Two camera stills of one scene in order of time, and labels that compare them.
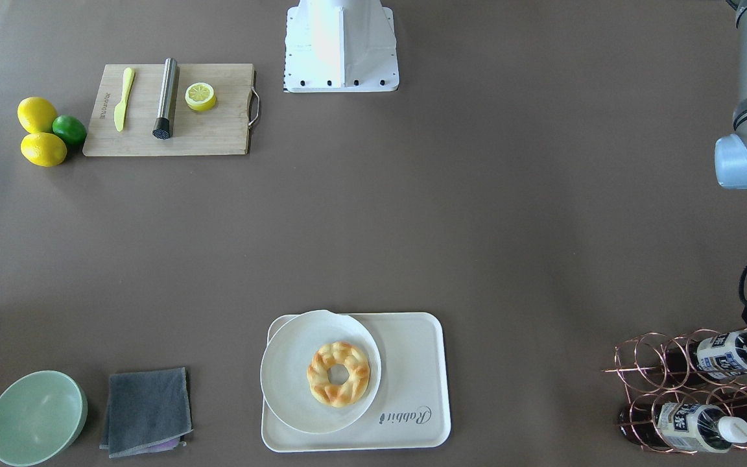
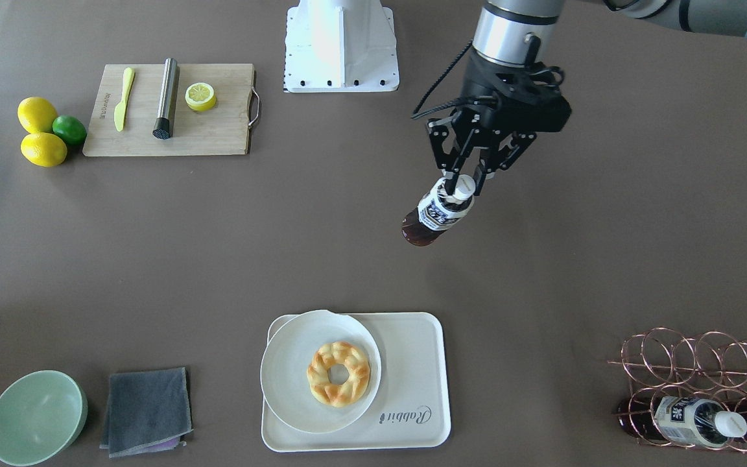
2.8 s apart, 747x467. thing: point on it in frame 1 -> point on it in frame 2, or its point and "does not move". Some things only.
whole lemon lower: [45, 149] does not move
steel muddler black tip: [163, 125] does not move
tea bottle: [722, 355] -> [437, 211]
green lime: [71, 129] does not move
